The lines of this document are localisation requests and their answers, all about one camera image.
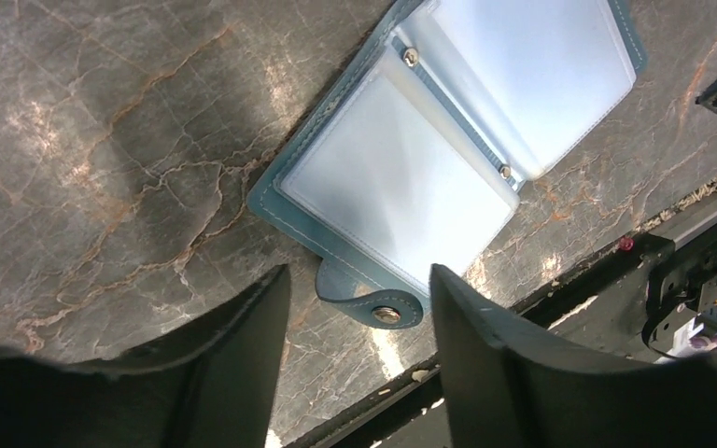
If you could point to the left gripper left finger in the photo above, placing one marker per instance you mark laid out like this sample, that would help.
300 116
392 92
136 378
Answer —
209 383

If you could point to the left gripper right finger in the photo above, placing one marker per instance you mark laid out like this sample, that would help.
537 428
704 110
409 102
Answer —
508 382

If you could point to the blue card holder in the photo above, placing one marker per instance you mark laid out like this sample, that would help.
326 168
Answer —
417 154

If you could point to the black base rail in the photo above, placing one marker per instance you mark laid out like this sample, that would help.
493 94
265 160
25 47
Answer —
655 303

